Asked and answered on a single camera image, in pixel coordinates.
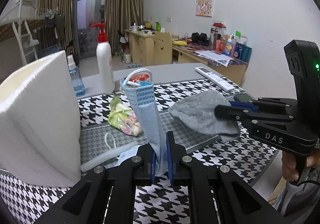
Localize grey towel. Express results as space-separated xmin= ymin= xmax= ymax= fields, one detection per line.
xmin=168 ymin=90 xmax=240 ymax=143

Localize green tissue pack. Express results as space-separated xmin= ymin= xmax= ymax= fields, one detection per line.
xmin=107 ymin=96 xmax=143 ymax=137

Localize blue face mask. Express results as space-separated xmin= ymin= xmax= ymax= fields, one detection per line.
xmin=120 ymin=67 xmax=168 ymax=176

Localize right hand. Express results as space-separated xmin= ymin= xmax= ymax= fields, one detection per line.
xmin=281 ymin=150 xmax=320 ymax=182

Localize white remote control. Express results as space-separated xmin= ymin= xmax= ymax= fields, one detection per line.
xmin=195 ymin=67 xmax=235 ymax=92

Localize wooden desk with drawers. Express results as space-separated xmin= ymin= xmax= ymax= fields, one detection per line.
xmin=125 ymin=30 xmax=248 ymax=85

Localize white foam strip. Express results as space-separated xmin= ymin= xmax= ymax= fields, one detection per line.
xmin=80 ymin=141 xmax=138 ymax=172

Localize printed paper sheets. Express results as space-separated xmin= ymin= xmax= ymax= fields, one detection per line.
xmin=195 ymin=51 xmax=233 ymax=67

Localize white foam box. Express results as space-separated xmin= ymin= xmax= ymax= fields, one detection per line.
xmin=1 ymin=51 xmax=81 ymax=187

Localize houndstooth table mat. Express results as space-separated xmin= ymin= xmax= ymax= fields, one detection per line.
xmin=1 ymin=79 xmax=278 ymax=223

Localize red snack packet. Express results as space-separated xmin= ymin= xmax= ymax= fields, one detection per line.
xmin=129 ymin=73 xmax=151 ymax=83

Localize anime girl poster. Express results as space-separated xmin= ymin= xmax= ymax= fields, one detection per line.
xmin=195 ymin=0 xmax=213 ymax=17

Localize blue spray bottle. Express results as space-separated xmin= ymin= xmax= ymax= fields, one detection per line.
xmin=67 ymin=55 xmax=86 ymax=97

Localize white red pump bottle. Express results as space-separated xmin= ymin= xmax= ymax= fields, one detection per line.
xmin=91 ymin=23 xmax=115 ymax=95

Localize right brown curtain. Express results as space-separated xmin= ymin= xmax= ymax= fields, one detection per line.
xmin=105 ymin=0 xmax=143 ymax=48

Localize brown curtain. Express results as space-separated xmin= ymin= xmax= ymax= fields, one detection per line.
xmin=105 ymin=0 xmax=143 ymax=48
xmin=36 ymin=0 xmax=74 ymax=52

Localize metal bunk bed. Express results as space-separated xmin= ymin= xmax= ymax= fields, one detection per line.
xmin=1 ymin=0 xmax=62 ymax=65

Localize glass balcony door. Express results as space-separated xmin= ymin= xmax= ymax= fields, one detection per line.
xmin=73 ymin=0 xmax=106 ymax=59

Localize left brown curtain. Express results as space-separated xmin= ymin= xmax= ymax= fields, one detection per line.
xmin=36 ymin=0 xmax=74 ymax=52

